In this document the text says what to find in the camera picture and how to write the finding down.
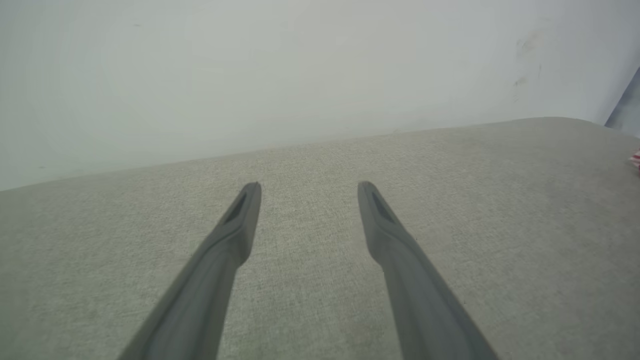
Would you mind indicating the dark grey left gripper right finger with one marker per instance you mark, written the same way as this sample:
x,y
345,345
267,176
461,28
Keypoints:
x,y
420,295

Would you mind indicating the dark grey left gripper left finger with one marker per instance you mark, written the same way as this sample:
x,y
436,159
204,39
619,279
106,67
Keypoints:
x,y
210,280

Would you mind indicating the red and white garment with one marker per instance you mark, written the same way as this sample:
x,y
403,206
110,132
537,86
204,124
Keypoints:
x,y
636,160

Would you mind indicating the grey fabric sofa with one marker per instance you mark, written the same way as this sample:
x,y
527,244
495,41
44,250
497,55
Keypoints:
x,y
320,200

